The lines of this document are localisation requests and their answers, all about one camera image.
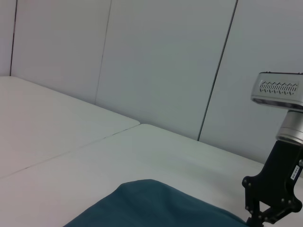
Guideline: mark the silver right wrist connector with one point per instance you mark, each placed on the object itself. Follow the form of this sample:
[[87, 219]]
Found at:
[[300, 163]]

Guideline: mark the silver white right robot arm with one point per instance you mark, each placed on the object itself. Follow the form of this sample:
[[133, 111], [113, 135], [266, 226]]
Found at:
[[292, 127]]

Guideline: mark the teal blue shirt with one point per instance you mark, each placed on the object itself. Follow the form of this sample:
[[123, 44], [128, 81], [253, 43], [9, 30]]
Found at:
[[154, 205]]

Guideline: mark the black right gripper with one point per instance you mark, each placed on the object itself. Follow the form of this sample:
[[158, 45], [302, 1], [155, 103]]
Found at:
[[277, 182]]

